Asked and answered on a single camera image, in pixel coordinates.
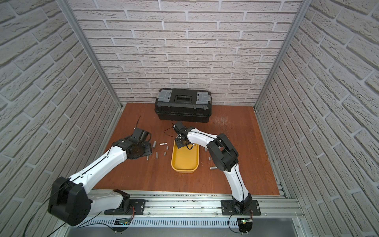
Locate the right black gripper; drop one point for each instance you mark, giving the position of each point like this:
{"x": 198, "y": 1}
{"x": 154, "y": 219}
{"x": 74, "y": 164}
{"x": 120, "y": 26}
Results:
{"x": 179, "y": 144}

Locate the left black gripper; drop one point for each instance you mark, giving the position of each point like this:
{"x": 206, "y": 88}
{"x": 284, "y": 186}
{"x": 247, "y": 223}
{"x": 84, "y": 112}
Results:
{"x": 141, "y": 149}

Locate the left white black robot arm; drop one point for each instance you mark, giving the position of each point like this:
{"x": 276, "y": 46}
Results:
{"x": 71, "y": 200}

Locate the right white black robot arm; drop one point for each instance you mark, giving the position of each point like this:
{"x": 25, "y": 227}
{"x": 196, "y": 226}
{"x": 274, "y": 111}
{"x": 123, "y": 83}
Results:
{"x": 225, "y": 157}

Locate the yellow plastic tray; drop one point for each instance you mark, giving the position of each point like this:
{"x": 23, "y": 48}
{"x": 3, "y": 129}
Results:
{"x": 185, "y": 160}

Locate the black plastic toolbox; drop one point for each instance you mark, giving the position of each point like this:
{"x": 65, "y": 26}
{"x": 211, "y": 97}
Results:
{"x": 184, "y": 105}

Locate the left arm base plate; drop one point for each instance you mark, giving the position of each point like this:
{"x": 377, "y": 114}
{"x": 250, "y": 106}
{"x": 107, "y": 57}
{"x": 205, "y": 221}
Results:
{"x": 128, "y": 207}

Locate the aluminium rail frame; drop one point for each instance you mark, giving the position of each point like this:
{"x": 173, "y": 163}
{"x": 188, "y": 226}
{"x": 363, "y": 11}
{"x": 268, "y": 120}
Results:
{"x": 185, "y": 214}

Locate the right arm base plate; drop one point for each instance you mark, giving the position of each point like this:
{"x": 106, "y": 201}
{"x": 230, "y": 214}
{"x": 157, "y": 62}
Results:
{"x": 229, "y": 207}

